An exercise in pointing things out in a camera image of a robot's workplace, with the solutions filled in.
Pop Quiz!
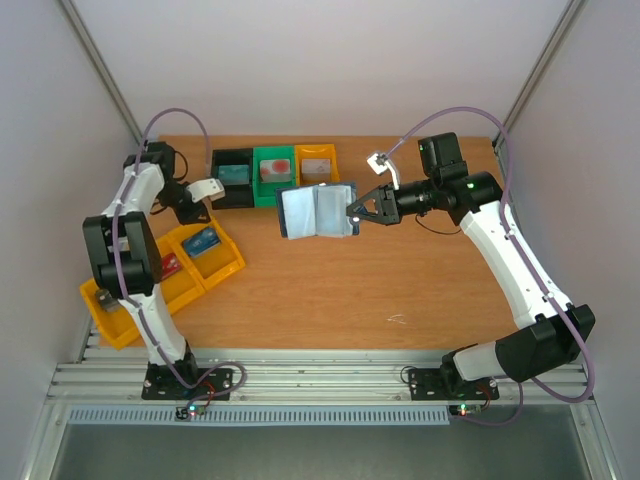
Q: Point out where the blue zip card holder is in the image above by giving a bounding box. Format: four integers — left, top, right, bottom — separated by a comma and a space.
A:
275, 182, 360, 240

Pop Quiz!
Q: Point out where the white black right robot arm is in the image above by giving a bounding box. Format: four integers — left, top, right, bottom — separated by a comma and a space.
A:
346, 133, 595, 399

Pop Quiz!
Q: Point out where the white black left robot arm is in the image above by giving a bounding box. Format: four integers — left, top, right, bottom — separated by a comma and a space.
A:
82, 142, 210, 398

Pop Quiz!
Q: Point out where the blue card stack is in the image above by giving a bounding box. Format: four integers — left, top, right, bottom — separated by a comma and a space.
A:
181, 227, 221, 258

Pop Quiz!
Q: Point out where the yellow bin with blue cards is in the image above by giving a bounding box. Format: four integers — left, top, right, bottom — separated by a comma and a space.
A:
167, 218, 246, 291

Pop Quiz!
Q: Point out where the teal card stack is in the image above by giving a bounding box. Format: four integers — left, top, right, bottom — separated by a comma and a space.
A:
217, 164, 251, 186

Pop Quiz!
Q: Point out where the grey white card stack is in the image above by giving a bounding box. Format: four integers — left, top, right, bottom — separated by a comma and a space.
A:
301, 158, 331, 183

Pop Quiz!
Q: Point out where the yellow bin with red cards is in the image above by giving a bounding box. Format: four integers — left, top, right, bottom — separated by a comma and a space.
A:
156, 235, 205, 314

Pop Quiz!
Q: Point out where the red white card stack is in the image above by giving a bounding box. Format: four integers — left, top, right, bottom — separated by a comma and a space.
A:
259, 158, 292, 183

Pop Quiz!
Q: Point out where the dark card stack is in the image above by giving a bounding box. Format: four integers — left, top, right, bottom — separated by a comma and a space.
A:
95, 289, 121, 313

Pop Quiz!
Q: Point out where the green bin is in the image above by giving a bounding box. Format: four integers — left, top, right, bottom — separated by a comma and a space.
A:
252, 145, 298, 207

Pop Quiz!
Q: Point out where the yellow bin at table back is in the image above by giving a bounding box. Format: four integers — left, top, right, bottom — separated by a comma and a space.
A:
294, 144, 340, 185

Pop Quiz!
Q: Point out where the left small circuit board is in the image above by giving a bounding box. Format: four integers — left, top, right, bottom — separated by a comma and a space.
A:
174, 405, 207, 421

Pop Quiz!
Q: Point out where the small circuit board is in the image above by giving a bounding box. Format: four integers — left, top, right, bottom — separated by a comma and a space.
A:
174, 405, 207, 421
449, 403, 484, 417

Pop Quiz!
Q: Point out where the right small circuit board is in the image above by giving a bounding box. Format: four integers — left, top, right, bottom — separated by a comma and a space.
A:
449, 403, 484, 417

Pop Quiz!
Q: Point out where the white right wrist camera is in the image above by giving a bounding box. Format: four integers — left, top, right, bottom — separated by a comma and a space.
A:
366, 152, 401, 190

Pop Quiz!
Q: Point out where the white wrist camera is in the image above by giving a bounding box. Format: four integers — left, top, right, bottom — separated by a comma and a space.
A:
187, 178, 225, 203
366, 152, 401, 190

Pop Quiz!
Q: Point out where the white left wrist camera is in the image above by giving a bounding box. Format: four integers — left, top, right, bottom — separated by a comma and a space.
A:
187, 178, 225, 203

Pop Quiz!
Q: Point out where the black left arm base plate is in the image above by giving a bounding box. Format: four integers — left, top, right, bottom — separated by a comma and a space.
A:
141, 364, 239, 401

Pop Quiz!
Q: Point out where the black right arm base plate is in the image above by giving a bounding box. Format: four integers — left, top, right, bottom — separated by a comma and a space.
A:
400, 366, 500, 402

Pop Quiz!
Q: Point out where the aluminium rail base frame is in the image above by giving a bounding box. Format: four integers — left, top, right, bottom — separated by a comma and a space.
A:
44, 319, 596, 407

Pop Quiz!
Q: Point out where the grey slotted cable duct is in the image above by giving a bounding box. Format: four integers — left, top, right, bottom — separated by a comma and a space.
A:
67, 405, 449, 427

